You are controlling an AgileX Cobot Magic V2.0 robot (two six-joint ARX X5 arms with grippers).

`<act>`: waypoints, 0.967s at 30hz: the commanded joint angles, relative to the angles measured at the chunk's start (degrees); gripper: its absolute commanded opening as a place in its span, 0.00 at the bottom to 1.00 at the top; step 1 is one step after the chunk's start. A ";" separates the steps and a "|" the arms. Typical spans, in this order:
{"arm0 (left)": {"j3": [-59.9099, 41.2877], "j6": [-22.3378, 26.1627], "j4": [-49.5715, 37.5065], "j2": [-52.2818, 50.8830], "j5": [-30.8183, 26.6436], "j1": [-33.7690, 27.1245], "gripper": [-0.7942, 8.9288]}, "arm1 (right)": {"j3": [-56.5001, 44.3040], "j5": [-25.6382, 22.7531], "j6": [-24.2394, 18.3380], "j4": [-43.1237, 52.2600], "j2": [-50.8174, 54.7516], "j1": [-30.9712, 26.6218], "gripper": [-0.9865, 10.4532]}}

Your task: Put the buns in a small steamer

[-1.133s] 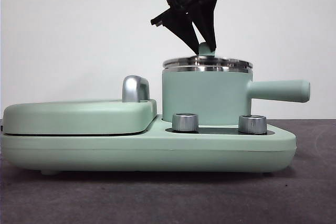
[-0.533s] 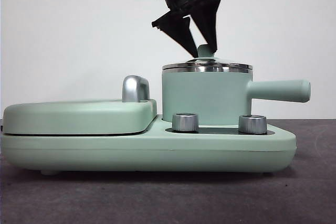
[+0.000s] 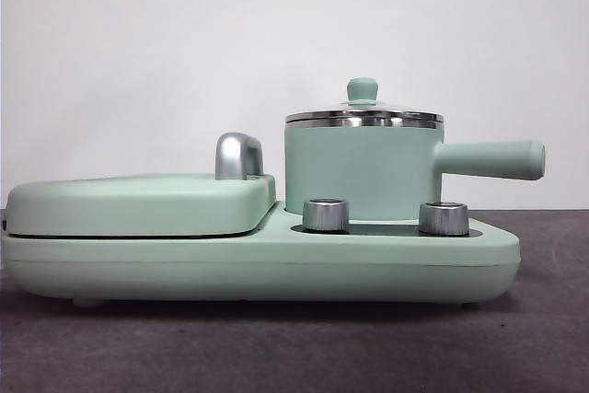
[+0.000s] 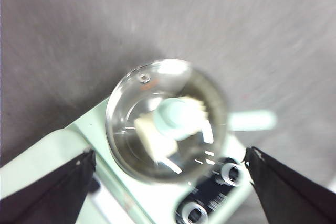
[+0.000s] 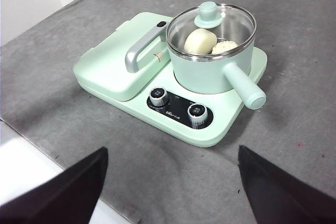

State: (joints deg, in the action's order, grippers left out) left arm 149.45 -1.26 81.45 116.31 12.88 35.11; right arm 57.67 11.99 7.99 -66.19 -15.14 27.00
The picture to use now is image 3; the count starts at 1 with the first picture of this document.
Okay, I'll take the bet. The glass pot lid green knob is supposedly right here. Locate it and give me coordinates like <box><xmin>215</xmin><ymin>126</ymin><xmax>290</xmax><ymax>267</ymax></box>
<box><xmin>283</xmin><ymin>77</ymin><xmax>445</xmax><ymax>122</ymax></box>

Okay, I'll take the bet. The green pot with handle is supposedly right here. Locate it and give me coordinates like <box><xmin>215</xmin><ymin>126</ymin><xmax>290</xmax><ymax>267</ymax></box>
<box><xmin>283</xmin><ymin>119</ymin><xmax>548</xmax><ymax>219</ymax></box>

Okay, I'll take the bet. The green breakfast machine base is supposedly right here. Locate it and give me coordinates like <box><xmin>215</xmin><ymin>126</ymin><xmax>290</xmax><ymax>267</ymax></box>
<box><xmin>2</xmin><ymin>202</ymin><xmax>522</xmax><ymax>310</ymax></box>

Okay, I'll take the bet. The green griddle lid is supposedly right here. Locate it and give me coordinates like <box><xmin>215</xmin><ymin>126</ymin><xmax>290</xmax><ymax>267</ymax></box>
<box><xmin>6</xmin><ymin>173</ymin><xmax>277</xmax><ymax>237</ymax></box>

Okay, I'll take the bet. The silver control knob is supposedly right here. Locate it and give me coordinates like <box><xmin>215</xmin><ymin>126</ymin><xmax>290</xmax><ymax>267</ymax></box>
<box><xmin>302</xmin><ymin>198</ymin><xmax>351</xmax><ymax>232</ymax></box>
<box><xmin>418</xmin><ymin>201</ymin><xmax>470</xmax><ymax>236</ymax></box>

